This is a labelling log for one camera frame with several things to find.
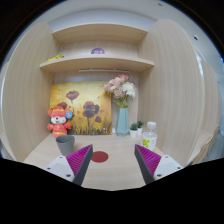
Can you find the small potted succulent back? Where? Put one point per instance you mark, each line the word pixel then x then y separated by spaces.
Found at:
pixel 140 127

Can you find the wooden shelf board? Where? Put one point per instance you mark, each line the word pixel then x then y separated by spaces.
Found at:
pixel 96 61
pixel 100 31

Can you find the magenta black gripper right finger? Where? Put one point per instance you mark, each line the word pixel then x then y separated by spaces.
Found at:
pixel 148 162

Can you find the small potted succulent front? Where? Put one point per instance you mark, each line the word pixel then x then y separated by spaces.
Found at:
pixel 133 130

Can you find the red plush mascot toy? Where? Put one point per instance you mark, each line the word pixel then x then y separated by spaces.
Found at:
pixel 59 121

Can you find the small potted succulent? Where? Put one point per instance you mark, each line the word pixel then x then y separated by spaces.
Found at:
pixel 140 127
pixel 133 130

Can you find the yellow object on shelf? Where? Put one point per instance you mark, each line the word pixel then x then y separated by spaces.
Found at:
pixel 55 58

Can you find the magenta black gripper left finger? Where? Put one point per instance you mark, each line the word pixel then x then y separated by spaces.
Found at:
pixel 79 162

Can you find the white light bar under shelf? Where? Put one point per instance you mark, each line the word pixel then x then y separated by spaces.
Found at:
pixel 104 70

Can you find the upper wooden shelf board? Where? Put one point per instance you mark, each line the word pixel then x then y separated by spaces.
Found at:
pixel 100 31

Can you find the clear water bottle white cap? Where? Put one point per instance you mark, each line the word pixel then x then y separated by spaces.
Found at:
pixel 149 138

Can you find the light blue ceramic vase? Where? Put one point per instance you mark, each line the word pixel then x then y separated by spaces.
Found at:
pixel 122 125

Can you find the yellow poppy flower painting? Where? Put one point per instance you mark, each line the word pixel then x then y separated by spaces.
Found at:
pixel 89 104

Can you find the red round coaster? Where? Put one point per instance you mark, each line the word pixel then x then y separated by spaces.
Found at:
pixel 99 156

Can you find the pink white flower bouquet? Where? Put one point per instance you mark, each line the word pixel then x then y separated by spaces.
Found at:
pixel 121 88

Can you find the grey plastic cup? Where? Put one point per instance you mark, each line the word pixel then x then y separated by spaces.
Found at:
pixel 66 144

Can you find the lower wooden shelf board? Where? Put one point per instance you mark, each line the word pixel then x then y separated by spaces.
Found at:
pixel 96 61

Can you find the purple round sticker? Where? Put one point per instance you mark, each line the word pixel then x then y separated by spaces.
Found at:
pixel 98 51

